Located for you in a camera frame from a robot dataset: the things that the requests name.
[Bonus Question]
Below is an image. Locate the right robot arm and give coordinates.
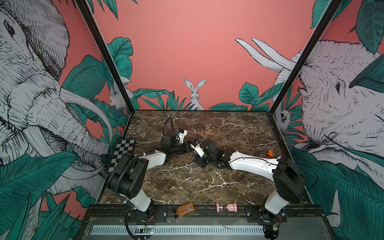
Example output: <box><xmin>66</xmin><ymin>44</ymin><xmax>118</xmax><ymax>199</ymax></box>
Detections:
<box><xmin>190</xmin><ymin>140</ymin><xmax>306</xmax><ymax>215</ymax></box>

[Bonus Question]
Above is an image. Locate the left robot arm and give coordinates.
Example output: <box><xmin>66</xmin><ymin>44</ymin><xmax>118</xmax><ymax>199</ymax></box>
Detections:
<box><xmin>107</xmin><ymin>130</ymin><xmax>192</xmax><ymax>213</ymax></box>

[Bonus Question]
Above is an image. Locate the pink hourglass timer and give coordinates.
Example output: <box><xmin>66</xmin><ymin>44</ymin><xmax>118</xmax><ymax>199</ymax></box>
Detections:
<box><xmin>216</xmin><ymin>203</ymin><xmax>238</xmax><ymax>213</ymax></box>

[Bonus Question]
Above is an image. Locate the orange box device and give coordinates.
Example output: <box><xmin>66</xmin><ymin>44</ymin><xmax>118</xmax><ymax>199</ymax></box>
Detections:
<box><xmin>175</xmin><ymin>202</ymin><xmax>195</xmax><ymax>218</ymax></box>

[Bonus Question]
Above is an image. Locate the checkerboard calibration board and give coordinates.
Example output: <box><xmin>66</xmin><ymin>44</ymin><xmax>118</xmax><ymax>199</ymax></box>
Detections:
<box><xmin>107</xmin><ymin>138</ymin><xmax>136</xmax><ymax>174</ymax></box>

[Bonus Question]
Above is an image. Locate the small orange toy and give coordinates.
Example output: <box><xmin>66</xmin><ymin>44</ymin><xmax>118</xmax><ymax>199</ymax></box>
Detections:
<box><xmin>268</xmin><ymin>150</ymin><xmax>275</xmax><ymax>158</ymax></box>

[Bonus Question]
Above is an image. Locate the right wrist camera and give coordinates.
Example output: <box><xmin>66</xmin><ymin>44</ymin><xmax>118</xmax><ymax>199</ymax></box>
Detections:
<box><xmin>191</xmin><ymin>140</ymin><xmax>205</xmax><ymax>158</ymax></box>

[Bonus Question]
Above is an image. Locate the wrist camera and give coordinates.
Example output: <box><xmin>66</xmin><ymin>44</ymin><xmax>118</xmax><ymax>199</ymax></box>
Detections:
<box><xmin>176</xmin><ymin>129</ymin><xmax>188</xmax><ymax>144</ymax></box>
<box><xmin>191</xmin><ymin>140</ymin><xmax>205</xmax><ymax>158</ymax></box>

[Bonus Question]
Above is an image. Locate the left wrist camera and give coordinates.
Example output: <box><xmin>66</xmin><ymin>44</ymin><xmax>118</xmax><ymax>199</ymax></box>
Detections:
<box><xmin>176</xmin><ymin>129</ymin><xmax>188</xmax><ymax>144</ymax></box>

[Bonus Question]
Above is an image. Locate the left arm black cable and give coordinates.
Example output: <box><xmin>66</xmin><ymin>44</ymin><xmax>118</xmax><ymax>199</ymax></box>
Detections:
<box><xmin>161</xmin><ymin>116</ymin><xmax>178</xmax><ymax>139</ymax></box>

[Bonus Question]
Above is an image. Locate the white perforated rail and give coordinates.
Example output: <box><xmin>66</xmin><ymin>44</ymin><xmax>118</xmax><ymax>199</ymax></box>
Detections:
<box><xmin>90</xmin><ymin>225</ymin><xmax>264</xmax><ymax>236</ymax></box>

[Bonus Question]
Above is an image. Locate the black base frame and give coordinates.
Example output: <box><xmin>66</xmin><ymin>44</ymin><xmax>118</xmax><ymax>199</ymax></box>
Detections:
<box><xmin>83</xmin><ymin>204</ymin><xmax>327</xmax><ymax>225</ymax></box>

